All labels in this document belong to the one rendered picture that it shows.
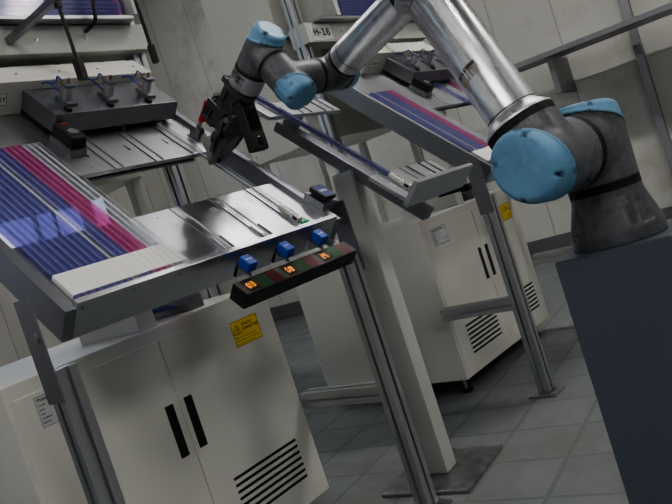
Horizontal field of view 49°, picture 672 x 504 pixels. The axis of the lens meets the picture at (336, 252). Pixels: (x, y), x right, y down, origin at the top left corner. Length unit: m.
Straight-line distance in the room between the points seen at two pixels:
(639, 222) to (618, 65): 3.79
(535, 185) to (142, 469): 0.99
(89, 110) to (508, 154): 1.01
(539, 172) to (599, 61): 3.94
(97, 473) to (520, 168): 0.79
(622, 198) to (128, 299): 0.82
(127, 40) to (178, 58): 4.52
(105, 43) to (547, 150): 1.28
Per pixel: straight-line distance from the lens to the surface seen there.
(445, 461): 1.97
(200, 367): 1.72
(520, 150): 1.11
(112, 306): 1.26
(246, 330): 1.82
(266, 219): 1.58
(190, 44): 6.50
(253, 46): 1.57
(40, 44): 1.93
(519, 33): 5.15
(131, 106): 1.83
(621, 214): 1.23
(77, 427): 1.22
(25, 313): 1.22
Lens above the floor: 0.74
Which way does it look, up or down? 3 degrees down
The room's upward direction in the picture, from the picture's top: 18 degrees counter-clockwise
